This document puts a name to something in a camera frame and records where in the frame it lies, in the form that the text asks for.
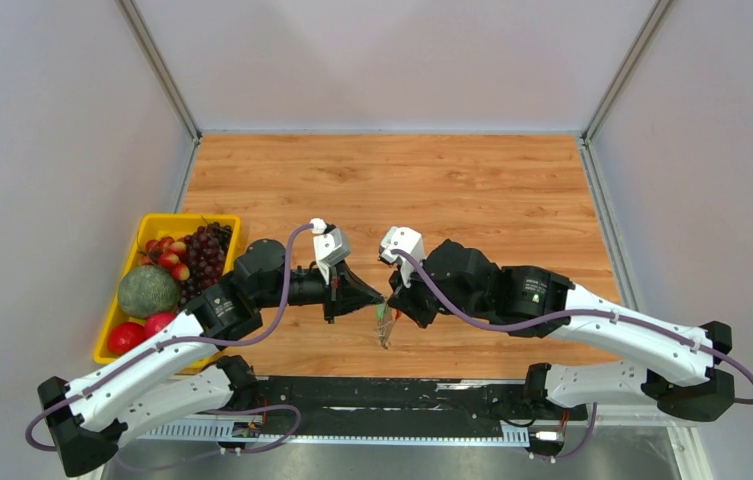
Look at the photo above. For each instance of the green melon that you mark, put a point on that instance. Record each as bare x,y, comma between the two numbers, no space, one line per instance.
146,291

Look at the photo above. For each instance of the small red peaches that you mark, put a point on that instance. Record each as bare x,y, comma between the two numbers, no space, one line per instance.
167,253

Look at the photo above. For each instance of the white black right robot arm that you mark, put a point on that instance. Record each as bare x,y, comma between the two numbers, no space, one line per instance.
672,366

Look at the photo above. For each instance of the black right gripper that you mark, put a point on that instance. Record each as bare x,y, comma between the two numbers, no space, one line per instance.
405,300

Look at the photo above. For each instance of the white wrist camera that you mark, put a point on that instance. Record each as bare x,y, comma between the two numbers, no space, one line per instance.
397,245
330,246

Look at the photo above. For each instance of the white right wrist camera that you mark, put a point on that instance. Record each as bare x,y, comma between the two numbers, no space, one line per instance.
397,245

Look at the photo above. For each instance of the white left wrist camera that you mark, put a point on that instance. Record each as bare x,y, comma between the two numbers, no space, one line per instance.
330,246

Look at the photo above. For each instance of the red apple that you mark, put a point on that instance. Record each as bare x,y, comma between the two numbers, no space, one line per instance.
157,323
124,337

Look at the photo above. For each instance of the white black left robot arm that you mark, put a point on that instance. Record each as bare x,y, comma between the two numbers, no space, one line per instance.
90,418

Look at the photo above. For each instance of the purple grape bunch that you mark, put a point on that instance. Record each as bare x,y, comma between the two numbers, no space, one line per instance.
207,249

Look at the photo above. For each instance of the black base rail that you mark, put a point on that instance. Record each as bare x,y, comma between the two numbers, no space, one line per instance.
383,408

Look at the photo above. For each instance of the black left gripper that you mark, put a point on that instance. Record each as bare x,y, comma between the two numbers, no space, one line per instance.
346,292

